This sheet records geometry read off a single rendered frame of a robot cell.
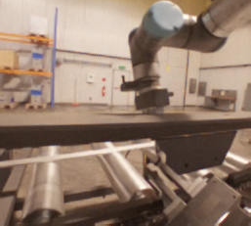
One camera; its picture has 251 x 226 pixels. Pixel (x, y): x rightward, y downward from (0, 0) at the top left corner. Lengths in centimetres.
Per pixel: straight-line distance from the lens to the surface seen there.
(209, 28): 45
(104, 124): 28
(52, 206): 52
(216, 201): 33
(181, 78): 1249
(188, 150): 51
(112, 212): 45
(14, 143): 37
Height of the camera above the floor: 123
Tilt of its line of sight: 5 degrees down
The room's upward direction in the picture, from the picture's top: 4 degrees clockwise
